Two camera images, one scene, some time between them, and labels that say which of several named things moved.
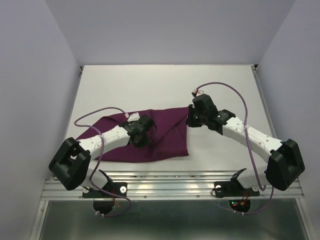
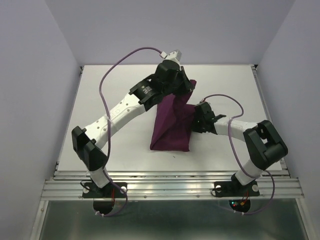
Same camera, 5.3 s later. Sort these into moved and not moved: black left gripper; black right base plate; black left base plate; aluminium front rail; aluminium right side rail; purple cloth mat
Moved: purple cloth mat; black left gripper
Not moved: aluminium right side rail; aluminium front rail; black right base plate; black left base plate
